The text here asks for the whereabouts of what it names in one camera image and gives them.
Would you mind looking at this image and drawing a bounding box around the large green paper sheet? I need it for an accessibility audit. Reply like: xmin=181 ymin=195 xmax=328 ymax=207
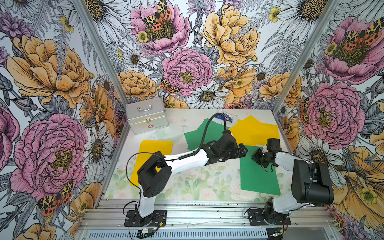
xmin=240 ymin=146 xmax=281 ymax=196

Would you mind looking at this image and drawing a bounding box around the yellow paper sheet top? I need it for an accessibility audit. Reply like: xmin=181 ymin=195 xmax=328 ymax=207
xmin=229 ymin=116 xmax=280 ymax=146

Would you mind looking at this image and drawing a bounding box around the yellow paper sheet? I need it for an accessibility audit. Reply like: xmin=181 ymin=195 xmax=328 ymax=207
xmin=229 ymin=116 xmax=280 ymax=146
xmin=129 ymin=140 xmax=174 ymax=187

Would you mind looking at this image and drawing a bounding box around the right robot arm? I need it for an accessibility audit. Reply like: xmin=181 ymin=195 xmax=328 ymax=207
xmin=248 ymin=150 xmax=334 ymax=225

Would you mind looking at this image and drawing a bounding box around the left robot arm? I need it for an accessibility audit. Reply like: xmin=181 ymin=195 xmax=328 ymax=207
xmin=137 ymin=130 xmax=248 ymax=218

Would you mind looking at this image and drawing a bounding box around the blue white snack packet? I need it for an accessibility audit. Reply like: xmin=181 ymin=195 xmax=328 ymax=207
xmin=217 ymin=110 xmax=238 ymax=123

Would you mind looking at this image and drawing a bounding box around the clear plastic film piece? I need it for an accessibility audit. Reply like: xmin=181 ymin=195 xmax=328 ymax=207
xmin=151 ymin=125 xmax=184 ymax=141

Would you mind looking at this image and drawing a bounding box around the silver metal case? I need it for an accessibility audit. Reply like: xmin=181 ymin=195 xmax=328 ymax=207
xmin=126 ymin=98 xmax=169 ymax=135

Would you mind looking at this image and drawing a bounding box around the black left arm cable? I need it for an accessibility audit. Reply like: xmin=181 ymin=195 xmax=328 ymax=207
xmin=179 ymin=112 xmax=228 ymax=160

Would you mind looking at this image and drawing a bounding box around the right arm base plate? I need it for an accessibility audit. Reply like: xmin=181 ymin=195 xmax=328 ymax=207
xmin=246 ymin=208 xmax=292 ymax=226

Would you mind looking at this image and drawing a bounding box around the aluminium corner post right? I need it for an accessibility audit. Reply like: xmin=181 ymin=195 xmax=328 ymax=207
xmin=272 ymin=0 xmax=341 ymax=115

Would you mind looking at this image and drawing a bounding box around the aluminium corner post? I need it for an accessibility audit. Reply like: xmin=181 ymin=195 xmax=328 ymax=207
xmin=272 ymin=0 xmax=341 ymax=115
xmin=74 ymin=1 xmax=129 ymax=106

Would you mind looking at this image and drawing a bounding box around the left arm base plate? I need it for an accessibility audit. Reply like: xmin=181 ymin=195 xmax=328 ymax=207
xmin=124 ymin=210 xmax=167 ymax=227

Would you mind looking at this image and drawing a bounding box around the aluminium rail frame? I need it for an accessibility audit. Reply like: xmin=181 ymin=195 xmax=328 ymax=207
xmin=79 ymin=196 xmax=334 ymax=230

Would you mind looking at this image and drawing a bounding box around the aluminium corner post left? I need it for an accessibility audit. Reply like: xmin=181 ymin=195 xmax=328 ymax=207
xmin=74 ymin=1 xmax=129 ymax=106

